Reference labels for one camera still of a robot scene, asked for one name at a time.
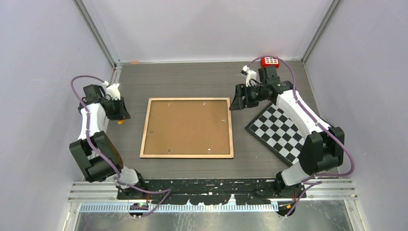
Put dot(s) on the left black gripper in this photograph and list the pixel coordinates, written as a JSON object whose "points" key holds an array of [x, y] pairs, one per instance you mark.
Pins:
{"points": [[122, 114]]}

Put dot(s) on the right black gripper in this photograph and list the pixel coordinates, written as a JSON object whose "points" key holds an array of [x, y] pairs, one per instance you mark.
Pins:
{"points": [[238, 103]]}

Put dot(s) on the black picture frame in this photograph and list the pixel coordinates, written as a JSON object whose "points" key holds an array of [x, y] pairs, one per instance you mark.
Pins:
{"points": [[188, 128]]}

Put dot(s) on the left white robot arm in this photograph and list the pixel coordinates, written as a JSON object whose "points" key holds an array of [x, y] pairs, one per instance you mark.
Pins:
{"points": [[95, 154]]}

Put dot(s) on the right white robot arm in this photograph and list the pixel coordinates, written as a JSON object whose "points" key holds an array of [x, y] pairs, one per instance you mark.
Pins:
{"points": [[321, 150]]}

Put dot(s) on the black white checkerboard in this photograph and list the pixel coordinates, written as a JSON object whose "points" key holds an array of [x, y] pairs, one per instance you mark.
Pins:
{"points": [[274, 129]]}

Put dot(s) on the red toy brick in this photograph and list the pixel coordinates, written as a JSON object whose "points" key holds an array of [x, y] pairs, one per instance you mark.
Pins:
{"points": [[269, 61]]}

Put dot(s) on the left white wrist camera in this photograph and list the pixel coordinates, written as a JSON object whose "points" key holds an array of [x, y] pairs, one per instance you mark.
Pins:
{"points": [[113, 92]]}

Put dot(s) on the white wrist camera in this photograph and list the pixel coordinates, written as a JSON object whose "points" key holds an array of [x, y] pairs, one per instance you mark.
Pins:
{"points": [[250, 75], [113, 92]]}

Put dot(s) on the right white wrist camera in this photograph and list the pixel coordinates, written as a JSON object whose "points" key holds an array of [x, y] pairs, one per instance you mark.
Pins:
{"points": [[250, 75]]}

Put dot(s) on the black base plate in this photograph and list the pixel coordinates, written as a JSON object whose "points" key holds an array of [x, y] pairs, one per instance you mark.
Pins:
{"points": [[249, 191]]}

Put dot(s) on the aluminium rail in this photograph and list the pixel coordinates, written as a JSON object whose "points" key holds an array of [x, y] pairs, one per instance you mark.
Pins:
{"points": [[102, 197]]}

